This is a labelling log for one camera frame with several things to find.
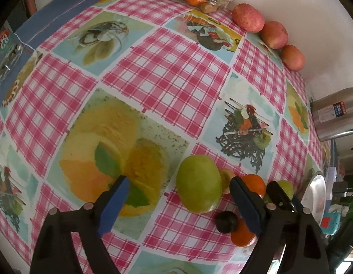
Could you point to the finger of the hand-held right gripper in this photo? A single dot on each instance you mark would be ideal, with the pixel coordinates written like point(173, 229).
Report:
point(276, 191)

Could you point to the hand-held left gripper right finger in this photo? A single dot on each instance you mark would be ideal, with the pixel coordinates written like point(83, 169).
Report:
point(246, 208)

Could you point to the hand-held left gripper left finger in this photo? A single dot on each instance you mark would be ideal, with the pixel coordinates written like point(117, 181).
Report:
point(115, 205)

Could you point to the small green fruit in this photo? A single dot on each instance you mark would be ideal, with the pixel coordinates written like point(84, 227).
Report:
point(287, 189)
point(226, 177)

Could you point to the orange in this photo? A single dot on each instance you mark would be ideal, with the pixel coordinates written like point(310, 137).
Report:
point(240, 235)
point(255, 187)

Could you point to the dark plum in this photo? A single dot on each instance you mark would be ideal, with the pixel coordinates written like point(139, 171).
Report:
point(226, 221)

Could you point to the large green fruit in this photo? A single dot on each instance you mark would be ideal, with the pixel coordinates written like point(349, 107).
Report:
point(198, 185)

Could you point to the white power strip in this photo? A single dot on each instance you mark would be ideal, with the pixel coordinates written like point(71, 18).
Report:
point(331, 179)

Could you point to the teal box with red label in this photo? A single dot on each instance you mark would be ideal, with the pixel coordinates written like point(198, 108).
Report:
point(333, 219)

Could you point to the black power adapter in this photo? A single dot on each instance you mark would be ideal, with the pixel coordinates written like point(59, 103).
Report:
point(341, 187)

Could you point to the stainless steel kettle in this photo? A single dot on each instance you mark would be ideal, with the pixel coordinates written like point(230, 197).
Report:
point(333, 114)

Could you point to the red apple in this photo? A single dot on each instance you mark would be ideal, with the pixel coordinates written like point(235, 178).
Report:
point(274, 35)
point(292, 58)
point(247, 17)

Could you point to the pink checkered printed tablecloth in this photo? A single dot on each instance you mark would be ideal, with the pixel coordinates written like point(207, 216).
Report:
point(170, 71)

